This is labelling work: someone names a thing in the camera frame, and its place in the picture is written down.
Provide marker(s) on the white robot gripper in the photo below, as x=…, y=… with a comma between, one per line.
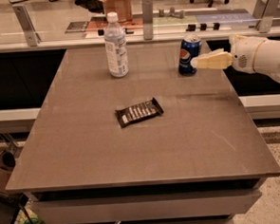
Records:
x=242, y=56

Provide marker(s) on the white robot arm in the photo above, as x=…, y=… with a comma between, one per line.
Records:
x=268, y=59

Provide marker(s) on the left metal glass bracket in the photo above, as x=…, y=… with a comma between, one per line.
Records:
x=27, y=26

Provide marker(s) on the black basket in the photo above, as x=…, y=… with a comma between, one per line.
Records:
x=10, y=207

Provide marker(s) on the black snack bar wrapper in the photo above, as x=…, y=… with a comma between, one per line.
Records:
x=138, y=112

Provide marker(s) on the brown cardboard box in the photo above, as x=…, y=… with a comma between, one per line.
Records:
x=122, y=7

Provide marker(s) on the blue pepsi can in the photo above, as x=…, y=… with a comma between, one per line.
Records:
x=190, y=47

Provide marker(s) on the metal glass bracket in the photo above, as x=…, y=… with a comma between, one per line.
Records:
x=264, y=13
x=27, y=26
x=147, y=16

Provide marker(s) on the clear plastic water bottle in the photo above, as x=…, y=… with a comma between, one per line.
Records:
x=115, y=46

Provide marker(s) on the middle metal glass bracket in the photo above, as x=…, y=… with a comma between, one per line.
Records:
x=147, y=16

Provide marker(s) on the right metal glass bracket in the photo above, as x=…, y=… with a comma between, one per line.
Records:
x=264, y=13

